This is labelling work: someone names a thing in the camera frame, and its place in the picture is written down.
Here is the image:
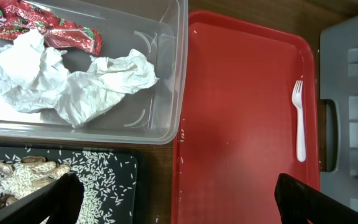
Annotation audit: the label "red snack wrapper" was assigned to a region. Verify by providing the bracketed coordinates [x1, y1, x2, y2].
[0, 0, 103, 55]

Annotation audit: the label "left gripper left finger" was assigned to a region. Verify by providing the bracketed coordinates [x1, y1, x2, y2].
[0, 172, 85, 224]

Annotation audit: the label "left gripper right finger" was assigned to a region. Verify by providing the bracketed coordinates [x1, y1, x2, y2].
[274, 173, 358, 224]

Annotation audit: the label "grey dishwasher rack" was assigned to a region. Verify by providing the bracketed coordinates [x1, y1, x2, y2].
[319, 16, 358, 212]

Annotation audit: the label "clear plastic bin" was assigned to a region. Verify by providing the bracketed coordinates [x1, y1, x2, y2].
[0, 0, 188, 144]

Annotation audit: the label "rice and nut leftovers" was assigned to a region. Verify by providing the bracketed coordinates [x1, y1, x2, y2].
[0, 147, 138, 224]

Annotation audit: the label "red serving tray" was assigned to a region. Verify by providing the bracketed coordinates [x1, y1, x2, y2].
[171, 11, 319, 224]

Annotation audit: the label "pink plastic fork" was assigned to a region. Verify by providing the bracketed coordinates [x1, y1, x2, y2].
[291, 80, 306, 162]

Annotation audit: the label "black plastic tray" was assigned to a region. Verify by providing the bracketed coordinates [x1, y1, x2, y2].
[0, 147, 143, 223]

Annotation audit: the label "white napkin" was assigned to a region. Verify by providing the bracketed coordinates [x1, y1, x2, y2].
[0, 29, 158, 128]

